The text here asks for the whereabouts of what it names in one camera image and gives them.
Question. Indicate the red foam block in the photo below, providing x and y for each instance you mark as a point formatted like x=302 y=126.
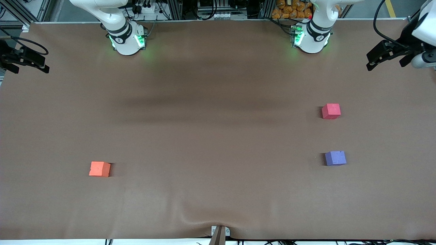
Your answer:
x=330 y=111

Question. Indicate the white power strip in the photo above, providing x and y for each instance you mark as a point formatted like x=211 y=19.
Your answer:
x=146 y=9

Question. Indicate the silver clamp bracket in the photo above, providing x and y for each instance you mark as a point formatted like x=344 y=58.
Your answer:
x=214 y=231

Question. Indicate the purple foam block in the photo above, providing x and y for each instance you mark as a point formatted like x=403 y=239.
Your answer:
x=335 y=158

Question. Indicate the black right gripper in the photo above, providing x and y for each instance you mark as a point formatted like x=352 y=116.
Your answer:
x=7 y=55

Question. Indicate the brown table mat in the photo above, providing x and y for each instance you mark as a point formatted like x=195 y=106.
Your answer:
x=204 y=153

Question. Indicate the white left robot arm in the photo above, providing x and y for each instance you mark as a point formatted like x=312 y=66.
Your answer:
x=315 y=37

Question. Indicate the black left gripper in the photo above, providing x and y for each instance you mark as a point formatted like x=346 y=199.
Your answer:
x=404 y=43

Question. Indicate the orange foam block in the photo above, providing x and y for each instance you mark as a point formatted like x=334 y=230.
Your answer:
x=98 y=169

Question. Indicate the white connector block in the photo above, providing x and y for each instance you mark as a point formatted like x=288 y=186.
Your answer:
x=224 y=15

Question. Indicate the pile of orange objects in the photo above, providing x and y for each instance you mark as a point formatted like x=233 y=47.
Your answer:
x=289 y=10

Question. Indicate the aluminium frame corner post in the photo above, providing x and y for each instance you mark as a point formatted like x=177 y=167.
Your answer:
x=20 y=12

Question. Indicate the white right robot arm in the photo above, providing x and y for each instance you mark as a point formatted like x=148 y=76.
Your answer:
x=124 y=39

